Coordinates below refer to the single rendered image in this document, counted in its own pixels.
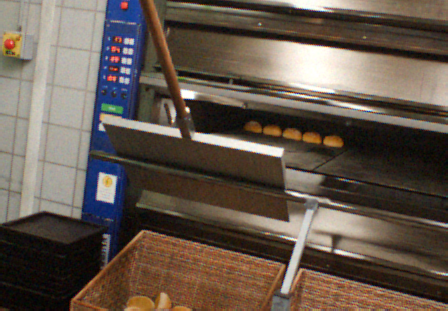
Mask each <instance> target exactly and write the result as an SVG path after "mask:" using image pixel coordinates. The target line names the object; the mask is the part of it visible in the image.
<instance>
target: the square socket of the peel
mask: <svg viewBox="0 0 448 311"><path fill-rule="evenodd" d="M187 112H188V114H187V116H185V117H184V118H179V117H178V116H177V114H176V116H175V120H176V123H177V125H178V129H179V131H180V134H181V136H182V137H185V138H189V139H192V137H193V135H194V134H195V131H196V129H195V127H194V123H193V121H192V116H191V113H190V111H189V110H187Z"/></svg>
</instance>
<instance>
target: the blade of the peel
mask: <svg viewBox="0 0 448 311"><path fill-rule="evenodd" d="M101 123H102V125H103V128H104V130H105V131H106V134H107V136H108V137H109V139H110V142H111V144H112V145H113V148H114V150H115V151H116V153H117V154H120V155H123V156H127V157H130V158H138V159H142V160H146V161H153V162H157V163H161V164H165V165H172V166H175V167H179V168H187V169H191V170H194V171H198V172H206V173H210V174H213V175H220V176H224V177H228V178H232V179H239V180H243V181H247V182H255V183H258V184H262V185H265V186H273V187H277V188H280V189H287V186H286V167H285V158H284V149H282V148H278V147H269V146H265V145H261V144H253V143H248V142H245V141H237V140H232V139H228V138H224V137H216V136H212V135H207V134H199V133H195V134H194V135H193V137H192V139H189V138H185V137H182V136H181V134H180V131H179V130H178V129H175V128H170V127H162V126H158V125H154V124H150V123H141V122H137V121H133V120H125V119H120V118H117V117H113V116H105V117H104V118H103V120H102V122H101ZM123 168H124V170H125V172H126V173H127V176H128V178H129V179H130V182H131V184H132V185H133V187H134V188H136V189H143V190H146V191H150V192H157V193H160V194H164V195H167V196H174V197H177V198H181V199H188V200H191V201H194V202H198V203H205V204H208V205H212V206H218V207H222V208H225V209H229V210H235V211H239V212H242V213H249V214H253V215H256V216H259V217H266V218H270V219H273V220H280V221H283V222H287V223H290V222H289V205H288V200H285V199H278V198H274V197H270V196H263V195H259V194H255V193H252V192H245V191H241V190H238V189H231V188H227V187H223V186H216V185H212V184H208V183H205V182H197V181H194V180H190V179H183V178H179V177H175V176H172V175H165V174H161V173H158V172H150V171H147V170H143V169H139V168H132V167H128V166H124V165H123Z"/></svg>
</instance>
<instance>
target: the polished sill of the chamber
mask: <svg viewBox="0 0 448 311"><path fill-rule="evenodd" d="M285 167H286V180H290V181H294V182H301V183H305V184H309V185H317V186H321V187H324V188H328V189H336V190H340V191H344V192H351V193H355V194H359V195H366V196H370V197H374V198H378V199H385V200H389V201H393V202H401V203H405V204H408V205H416V206H420V207H424V208H431V209H435V210H438V211H442V212H448V197H445V196H441V195H433V194H429V193H425V192H417V191H413V190H409V189H405V188H398V187H394V186H389V185H382V184H378V183H374V182H366V181H362V180H358V179H354V178H346V177H342V176H338V175H330V174H326V173H322V172H314V171H310V170H307V169H303V168H294V167H290V166H286V165H285Z"/></svg>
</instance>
